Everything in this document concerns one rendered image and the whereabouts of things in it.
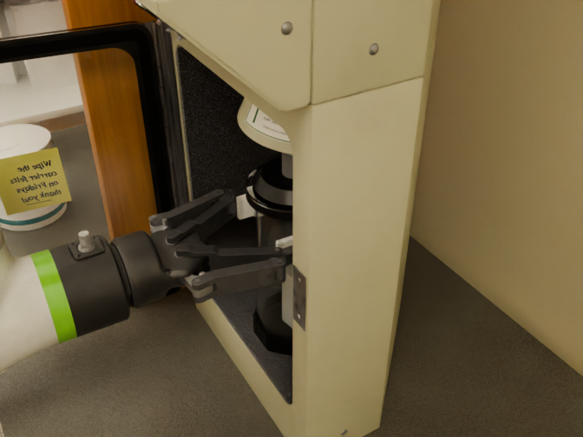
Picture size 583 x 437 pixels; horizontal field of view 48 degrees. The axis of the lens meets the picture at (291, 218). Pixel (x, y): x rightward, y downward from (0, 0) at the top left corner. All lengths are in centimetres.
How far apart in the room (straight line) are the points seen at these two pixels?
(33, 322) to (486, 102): 67
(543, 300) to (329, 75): 62
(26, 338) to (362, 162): 34
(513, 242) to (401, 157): 46
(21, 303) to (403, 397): 50
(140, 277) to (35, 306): 10
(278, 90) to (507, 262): 64
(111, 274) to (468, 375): 52
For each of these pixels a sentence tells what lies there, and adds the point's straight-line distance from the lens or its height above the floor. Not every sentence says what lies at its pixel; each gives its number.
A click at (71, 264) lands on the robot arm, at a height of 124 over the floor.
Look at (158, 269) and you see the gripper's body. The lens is 66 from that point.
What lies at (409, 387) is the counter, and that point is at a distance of 91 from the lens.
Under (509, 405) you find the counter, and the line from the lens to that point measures 92.
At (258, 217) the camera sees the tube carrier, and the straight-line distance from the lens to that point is 72.
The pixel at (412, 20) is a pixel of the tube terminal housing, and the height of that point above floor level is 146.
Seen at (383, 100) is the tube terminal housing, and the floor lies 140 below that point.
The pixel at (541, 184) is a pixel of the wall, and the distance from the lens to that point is 95.
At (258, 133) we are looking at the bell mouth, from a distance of 65.
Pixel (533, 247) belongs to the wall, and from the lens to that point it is 100.
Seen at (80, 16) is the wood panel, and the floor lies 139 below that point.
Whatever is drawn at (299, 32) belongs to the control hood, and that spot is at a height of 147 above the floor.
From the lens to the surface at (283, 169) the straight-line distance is 70.
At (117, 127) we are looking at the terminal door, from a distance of 80.
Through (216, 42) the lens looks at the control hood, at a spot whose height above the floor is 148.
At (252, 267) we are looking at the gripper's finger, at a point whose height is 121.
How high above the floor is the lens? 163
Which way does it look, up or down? 36 degrees down
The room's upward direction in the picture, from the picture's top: straight up
